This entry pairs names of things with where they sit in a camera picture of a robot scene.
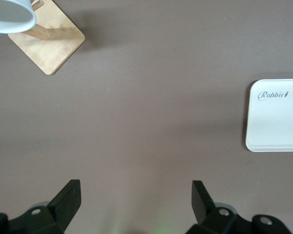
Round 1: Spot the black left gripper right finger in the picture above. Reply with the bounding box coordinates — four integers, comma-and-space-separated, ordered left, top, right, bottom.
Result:
187, 180, 291, 234

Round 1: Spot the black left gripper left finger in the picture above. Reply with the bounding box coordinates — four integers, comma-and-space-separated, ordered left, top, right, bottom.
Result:
0, 179, 83, 234

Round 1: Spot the white smiley face mug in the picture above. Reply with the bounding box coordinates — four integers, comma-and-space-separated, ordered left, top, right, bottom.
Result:
0, 0, 37, 34

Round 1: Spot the wooden cup rack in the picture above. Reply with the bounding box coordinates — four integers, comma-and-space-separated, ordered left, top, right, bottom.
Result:
0, 0, 85, 76

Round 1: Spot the cream rabbit print tray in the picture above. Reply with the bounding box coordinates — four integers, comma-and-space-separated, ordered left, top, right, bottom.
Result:
245, 78, 293, 153

